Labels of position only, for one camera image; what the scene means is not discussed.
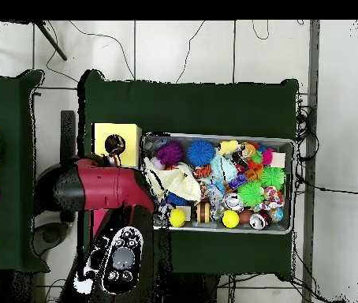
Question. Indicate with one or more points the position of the long black tripod leg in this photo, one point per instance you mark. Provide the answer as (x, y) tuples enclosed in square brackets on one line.
[(51, 41)]

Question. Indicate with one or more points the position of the yellow tennis-seam ball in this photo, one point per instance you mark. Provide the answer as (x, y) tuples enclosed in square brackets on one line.
[(230, 218)]

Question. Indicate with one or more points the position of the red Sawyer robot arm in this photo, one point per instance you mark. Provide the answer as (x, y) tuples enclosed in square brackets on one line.
[(103, 187)]

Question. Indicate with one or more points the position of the red drink can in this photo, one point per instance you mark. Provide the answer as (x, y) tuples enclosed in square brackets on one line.
[(259, 221)]

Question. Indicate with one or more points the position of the green spiky ball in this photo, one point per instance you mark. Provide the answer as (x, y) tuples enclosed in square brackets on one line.
[(272, 177), (251, 193)]

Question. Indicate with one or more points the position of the purple spiky toy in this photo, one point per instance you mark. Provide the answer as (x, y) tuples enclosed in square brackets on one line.
[(169, 153)]

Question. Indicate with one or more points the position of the dark green tablecloth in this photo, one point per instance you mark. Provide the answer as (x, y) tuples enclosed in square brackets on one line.
[(198, 107)]

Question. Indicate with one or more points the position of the dark grey rounded floor object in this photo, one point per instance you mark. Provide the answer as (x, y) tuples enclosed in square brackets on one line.
[(51, 235)]

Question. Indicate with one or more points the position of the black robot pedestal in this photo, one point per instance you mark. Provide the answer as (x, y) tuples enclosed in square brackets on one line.
[(194, 290)]

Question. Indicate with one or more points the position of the cream waffle cloth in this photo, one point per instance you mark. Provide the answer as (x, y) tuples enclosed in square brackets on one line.
[(182, 183)]

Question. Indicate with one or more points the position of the clear mesh bin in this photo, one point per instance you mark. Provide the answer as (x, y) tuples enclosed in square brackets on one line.
[(229, 229)]

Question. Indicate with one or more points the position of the silver drink can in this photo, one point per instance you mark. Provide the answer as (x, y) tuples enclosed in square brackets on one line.
[(233, 201)]

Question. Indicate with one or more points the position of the multicoloured patterned cloth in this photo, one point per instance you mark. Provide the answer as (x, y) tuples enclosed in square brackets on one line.
[(115, 144)]

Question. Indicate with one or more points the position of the brown striped wooden burger toy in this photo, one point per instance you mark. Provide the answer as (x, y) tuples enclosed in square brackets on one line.
[(203, 212)]

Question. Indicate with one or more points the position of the blue spiky ball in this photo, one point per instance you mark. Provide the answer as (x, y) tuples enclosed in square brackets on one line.
[(201, 153)]

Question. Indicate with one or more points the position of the wooden box with three holes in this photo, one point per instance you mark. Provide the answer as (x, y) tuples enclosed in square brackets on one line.
[(133, 135)]

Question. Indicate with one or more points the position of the smooth yellow ball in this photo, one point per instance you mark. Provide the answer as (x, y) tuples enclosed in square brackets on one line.
[(177, 217)]

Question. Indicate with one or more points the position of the dark green side-table cloth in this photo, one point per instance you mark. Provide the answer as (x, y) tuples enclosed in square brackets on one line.
[(8, 104)]

